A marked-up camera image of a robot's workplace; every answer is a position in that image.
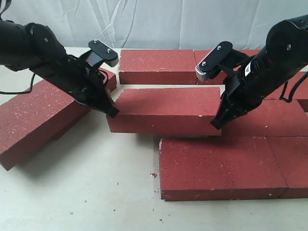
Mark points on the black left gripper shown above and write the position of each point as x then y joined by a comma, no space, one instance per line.
79,80

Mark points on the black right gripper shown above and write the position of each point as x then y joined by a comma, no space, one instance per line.
238,97

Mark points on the red placed brick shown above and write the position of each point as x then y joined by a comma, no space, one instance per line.
167,111

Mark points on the red brick top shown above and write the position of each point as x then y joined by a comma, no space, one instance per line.
29,121

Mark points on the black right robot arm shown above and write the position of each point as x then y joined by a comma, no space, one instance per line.
284,55

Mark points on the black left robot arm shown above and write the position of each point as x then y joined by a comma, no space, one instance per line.
36,48

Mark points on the red loose brick bottom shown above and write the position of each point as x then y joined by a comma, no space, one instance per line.
109,80

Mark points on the red brick front left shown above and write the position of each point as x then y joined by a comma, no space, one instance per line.
219,168

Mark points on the red brick third row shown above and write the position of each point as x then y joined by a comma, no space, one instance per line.
273,118

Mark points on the red brick back left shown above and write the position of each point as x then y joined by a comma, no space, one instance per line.
168,67

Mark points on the red brick front right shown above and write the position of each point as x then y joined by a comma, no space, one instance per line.
291,154

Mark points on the red brick second row right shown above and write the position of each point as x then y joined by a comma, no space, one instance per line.
301,92

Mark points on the white backdrop sheet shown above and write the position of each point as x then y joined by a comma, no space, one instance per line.
158,24

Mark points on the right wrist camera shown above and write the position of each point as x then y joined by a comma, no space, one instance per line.
224,50

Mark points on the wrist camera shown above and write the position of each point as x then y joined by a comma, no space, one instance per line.
98,54
224,50

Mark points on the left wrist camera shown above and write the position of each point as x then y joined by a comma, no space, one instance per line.
98,54

